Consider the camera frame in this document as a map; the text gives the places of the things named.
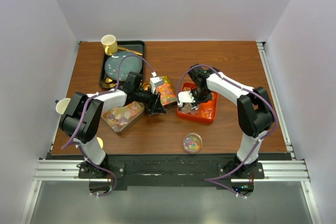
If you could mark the clear plastic jar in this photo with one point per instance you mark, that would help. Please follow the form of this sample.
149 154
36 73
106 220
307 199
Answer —
192 143

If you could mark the dark green paper cup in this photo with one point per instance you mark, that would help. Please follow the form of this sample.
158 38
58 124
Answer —
61 105

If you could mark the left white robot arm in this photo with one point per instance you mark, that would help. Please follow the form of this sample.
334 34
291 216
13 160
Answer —
81 117

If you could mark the blue-grey plate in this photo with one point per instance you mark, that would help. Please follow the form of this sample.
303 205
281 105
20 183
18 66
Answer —
120 64

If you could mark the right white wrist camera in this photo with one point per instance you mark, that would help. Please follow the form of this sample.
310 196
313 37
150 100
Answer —
185 97

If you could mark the yellow mug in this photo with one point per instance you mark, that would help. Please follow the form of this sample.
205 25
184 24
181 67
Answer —
110 45

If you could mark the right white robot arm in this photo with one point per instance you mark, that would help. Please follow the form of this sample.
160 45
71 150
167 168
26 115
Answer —
256 116

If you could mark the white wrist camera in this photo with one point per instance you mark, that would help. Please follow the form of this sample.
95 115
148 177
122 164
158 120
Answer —
185 97
155 81

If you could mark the metal candy scoop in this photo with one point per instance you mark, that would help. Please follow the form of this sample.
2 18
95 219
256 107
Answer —
189 108

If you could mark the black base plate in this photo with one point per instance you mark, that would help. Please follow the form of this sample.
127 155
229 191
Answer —
184 170

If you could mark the gold fork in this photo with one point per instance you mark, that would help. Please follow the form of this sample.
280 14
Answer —
109 85

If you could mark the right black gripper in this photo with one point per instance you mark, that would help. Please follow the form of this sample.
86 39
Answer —
208 98

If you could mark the silver tin of popsicle candies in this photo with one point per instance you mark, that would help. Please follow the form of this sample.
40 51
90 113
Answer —
120 118

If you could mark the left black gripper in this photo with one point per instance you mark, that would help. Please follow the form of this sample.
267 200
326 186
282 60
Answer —
158 107

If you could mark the gold tin of gummy candies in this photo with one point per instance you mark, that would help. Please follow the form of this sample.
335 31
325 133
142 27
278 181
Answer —
167 93

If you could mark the gold spoon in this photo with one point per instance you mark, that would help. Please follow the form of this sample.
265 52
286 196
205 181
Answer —
108 80

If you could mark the orange box of lollipops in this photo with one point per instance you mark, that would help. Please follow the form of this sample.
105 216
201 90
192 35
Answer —
205 114

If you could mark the black serving tray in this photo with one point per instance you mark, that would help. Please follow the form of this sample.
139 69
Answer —
134 45

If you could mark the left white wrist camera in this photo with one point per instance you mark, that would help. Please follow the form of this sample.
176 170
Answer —
155 81

